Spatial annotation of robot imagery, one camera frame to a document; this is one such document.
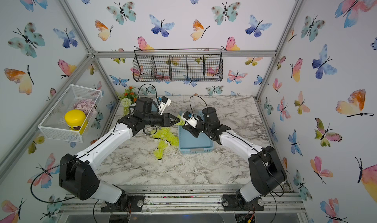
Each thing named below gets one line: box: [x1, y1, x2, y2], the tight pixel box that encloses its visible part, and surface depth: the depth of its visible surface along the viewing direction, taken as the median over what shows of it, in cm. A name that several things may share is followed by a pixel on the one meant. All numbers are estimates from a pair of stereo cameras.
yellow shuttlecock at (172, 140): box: [163, 134, 179, 147], surface depth 95 cm
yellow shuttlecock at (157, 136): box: [152, 130, 163, 142], surface depth 98 cm
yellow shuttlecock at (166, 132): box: [160, 126, 174, 139], surface depth 98 cm
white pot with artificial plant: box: [120, 85, 141, 116], surface depth 104 cm
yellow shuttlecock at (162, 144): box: [157, 139, 169, 150], surface depth 93 cm
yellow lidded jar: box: [64, 109, 88, 136], surface depth 65 cm
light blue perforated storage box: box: [178, 124, 215, 154], surface depth 96 cm
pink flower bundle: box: [73, 98, 98, 117], surface depth 70 cm
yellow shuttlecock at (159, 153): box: [153, 146, 164, 162], surface depth 90 cm
